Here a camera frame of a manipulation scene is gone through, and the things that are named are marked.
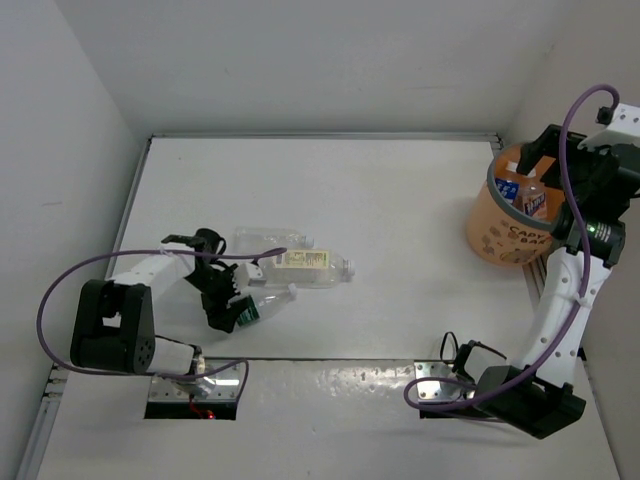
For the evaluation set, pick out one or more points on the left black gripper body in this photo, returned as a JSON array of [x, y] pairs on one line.
[[213, 283]]

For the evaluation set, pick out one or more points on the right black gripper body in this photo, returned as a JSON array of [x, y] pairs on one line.
[[549, 146]]

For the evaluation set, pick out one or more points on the green label bottle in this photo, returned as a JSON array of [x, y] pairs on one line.
[[260, 304]]

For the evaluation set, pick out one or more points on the clear unlabelled bottle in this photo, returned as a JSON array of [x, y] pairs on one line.
[[256, 239]]

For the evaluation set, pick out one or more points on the square clear bottle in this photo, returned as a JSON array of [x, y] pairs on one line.
[[532, 200]]

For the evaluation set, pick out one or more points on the blue label bottle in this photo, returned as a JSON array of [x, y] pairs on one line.
[[508, 182]]

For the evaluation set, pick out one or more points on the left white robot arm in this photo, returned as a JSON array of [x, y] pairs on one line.
[[114, 329]]

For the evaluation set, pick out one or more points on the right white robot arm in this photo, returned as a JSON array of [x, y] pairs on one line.
[[534, 392]]

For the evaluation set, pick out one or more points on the orange bin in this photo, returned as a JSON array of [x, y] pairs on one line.
[[500, 233]]

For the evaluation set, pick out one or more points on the yellow label lying bottle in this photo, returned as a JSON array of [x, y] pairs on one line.
[[307, 268]]

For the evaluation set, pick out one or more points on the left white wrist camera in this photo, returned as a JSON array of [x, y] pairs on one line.
[[248, 275]]

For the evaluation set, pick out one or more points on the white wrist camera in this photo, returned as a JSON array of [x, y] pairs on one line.
[[248, 275], [622, 129]]

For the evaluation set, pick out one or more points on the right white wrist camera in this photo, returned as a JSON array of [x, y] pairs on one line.
[[622, 129]]

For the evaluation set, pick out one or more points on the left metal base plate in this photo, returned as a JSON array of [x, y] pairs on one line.
[[226, 385]]

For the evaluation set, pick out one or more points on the metal base plate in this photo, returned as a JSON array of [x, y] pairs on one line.
[[432, 390], [226, 385]]

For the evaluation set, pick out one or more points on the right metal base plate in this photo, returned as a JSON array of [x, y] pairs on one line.
[[432, 390]]

